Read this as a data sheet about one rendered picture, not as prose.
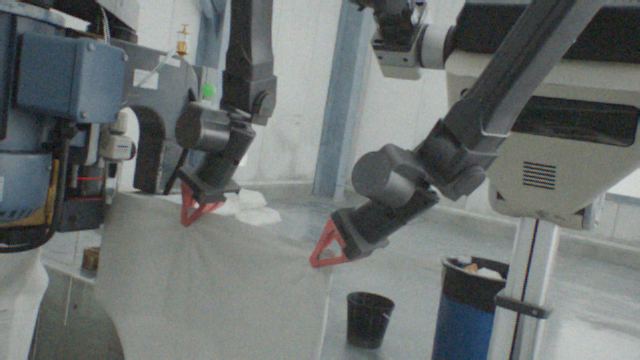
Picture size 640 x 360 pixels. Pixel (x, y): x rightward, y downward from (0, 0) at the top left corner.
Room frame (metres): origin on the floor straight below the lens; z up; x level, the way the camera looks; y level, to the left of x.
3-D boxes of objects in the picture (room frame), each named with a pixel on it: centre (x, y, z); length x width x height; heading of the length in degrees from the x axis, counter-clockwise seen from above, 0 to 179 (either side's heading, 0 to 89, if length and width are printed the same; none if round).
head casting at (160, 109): (1.14, 0.46, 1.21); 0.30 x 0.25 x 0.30; 61
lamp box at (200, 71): (1.21, 0.29, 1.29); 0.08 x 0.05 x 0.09; 61
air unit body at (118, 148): (0.97, 0.35, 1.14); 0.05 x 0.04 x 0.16; 151
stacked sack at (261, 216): (4.44, 0.60, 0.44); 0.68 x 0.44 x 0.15; 151
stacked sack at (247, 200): (4.56, 0.77, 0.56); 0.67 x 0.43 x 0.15; 61
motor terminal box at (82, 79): (0.68, 0.30, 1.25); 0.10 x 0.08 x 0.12; 176
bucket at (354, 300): (3.35, -0.40, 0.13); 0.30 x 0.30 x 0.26
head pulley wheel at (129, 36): (1.08, 0.42, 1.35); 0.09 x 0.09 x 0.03
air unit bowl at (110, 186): (0.96, 0.35, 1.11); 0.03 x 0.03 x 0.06
